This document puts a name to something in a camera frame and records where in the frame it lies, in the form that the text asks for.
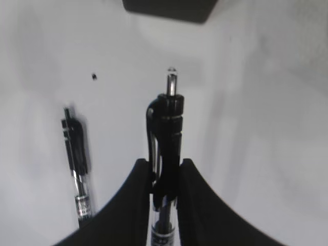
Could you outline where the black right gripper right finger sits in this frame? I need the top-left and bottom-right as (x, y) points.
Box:
(177, 159), (281, 245)

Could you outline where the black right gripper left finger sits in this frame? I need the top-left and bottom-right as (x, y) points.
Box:
(56, 159), (151, 245)

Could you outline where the black gel pen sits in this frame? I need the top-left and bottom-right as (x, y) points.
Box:
(61, 108), (92, 228)
(146, 67), (184, 245)

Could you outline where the black square pen holder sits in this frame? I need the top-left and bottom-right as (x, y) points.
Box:
(122, 0), (217, 24)

